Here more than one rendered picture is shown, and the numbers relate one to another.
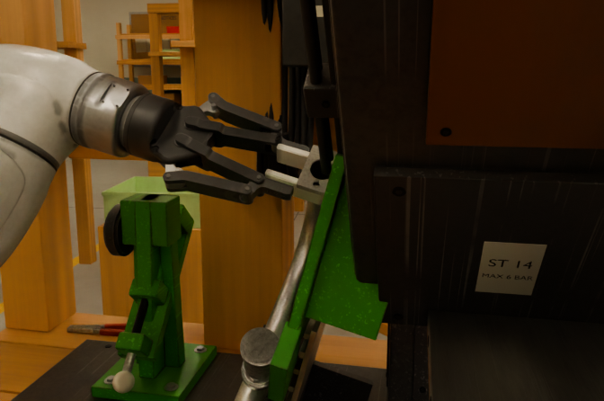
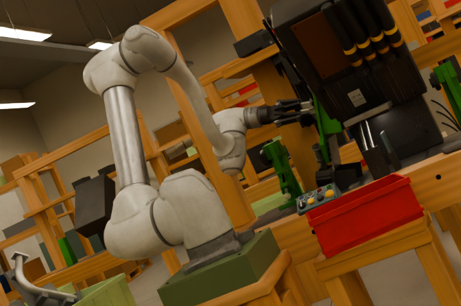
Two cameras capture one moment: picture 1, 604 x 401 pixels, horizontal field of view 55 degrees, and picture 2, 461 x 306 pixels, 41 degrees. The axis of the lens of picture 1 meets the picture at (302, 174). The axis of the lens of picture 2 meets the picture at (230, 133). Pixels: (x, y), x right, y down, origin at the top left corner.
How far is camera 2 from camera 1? 1.83 m
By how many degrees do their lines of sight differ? 14
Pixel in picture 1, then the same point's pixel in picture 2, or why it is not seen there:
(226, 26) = (269, 83)
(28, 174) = (241, 138)
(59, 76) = (237, 112)
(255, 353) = (315, 147)
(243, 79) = (281, 97)
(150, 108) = (263, 109)
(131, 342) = (284, 184)
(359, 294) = (333, 122)
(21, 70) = (227, 114)
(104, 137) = (255, 121)
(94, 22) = not seen: hidden behind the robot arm
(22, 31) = not seen: hidden behind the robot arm
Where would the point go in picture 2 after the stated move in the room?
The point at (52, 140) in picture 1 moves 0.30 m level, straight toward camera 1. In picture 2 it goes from (243, 128) to (264, 115)
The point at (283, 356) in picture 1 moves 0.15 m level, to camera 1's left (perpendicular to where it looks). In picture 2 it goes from (322, 143) to (285, 160)
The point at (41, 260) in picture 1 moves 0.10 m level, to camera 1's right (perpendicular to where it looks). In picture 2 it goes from (238, 194) to (258, 185)
